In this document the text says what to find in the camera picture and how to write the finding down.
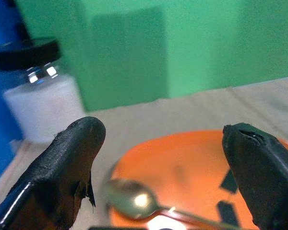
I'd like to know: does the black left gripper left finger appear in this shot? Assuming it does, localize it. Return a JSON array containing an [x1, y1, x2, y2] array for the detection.
[[0, 116, 107, 230]]

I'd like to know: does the beige tablecloth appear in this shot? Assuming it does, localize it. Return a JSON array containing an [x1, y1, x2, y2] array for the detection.
[[0, 75, 288, 230]]

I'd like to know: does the metal spoon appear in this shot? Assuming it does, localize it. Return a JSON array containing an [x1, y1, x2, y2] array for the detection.
[[105, 178, 245, 230]]

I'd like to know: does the glass jar with black lid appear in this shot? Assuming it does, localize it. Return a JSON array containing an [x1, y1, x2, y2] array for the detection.
[[0, 37, 86, 144]]

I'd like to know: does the blue panel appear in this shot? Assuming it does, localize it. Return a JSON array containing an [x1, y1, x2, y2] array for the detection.
[[0, 0, 27, 187]]

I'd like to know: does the orange plate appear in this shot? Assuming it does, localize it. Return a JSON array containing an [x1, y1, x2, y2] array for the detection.
[[109, 129, 288, 230]]

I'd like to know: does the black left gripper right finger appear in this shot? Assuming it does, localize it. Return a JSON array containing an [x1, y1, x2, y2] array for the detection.
[[221, 122, 288, 230]]

